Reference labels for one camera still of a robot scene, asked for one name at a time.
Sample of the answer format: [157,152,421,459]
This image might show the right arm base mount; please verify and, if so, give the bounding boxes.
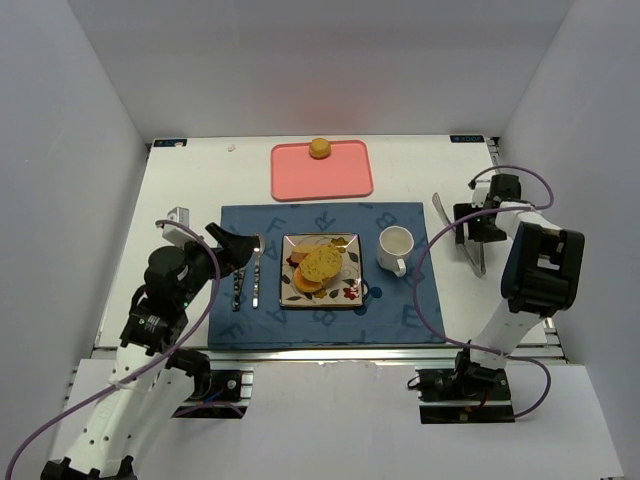
[407,368,515,425]

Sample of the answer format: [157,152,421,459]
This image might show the metal kitchen tongs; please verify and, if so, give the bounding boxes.
[431,192,486,278]

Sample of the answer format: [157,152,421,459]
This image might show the silver fork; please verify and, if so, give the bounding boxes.
[231,268,245,312]

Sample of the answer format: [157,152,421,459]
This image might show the seeded bread sandwich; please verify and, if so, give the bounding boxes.
[299,244,343,282]

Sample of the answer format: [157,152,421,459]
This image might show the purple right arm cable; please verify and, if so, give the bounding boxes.
[411,165,555,419]

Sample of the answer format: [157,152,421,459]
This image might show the small round bun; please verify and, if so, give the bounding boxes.
[309,137,331,159]

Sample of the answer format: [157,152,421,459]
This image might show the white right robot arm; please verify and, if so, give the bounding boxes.
[453,174,585,391]

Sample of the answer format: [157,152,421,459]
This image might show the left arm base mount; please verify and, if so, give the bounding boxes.
[174,367,254,420]

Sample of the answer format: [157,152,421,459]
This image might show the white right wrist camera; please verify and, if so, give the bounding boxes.
[469,179,491,208]

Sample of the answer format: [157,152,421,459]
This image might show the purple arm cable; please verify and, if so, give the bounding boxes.
[411,165,555,419]
[4,218,246,476]

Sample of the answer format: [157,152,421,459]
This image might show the orange glazed bagel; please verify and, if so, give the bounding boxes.
[293,267,332,294]

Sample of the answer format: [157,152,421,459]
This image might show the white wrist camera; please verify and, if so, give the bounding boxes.
[156,207,192,248]
[469,179,491,208]

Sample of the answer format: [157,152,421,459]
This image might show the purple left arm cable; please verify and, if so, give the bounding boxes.
[4,218,246,476]

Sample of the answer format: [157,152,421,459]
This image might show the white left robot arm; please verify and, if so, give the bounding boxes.
[41,220,260,479]

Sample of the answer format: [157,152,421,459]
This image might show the pink plastic tray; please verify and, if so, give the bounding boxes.
[270,140,374,202]

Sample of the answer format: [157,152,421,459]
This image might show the blue letter-print placemat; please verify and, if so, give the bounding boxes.
[208,202,443,351]

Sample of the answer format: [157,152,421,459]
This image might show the silver table knife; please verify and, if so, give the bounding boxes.
[231,267,246,312]

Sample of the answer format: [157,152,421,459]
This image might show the square floral ceramic plate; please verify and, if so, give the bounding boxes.
[279,233,363,309]

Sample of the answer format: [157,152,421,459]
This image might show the white ceramic mug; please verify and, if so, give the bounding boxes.
[377,226,414,278]

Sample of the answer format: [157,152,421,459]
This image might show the silver spoon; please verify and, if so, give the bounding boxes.
[252,233,266,309]

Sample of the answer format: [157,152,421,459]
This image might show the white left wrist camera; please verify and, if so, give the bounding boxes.
[156,207,192,248]

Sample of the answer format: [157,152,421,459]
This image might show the seeded bread slice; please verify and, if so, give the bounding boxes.
[290,244,318,265]

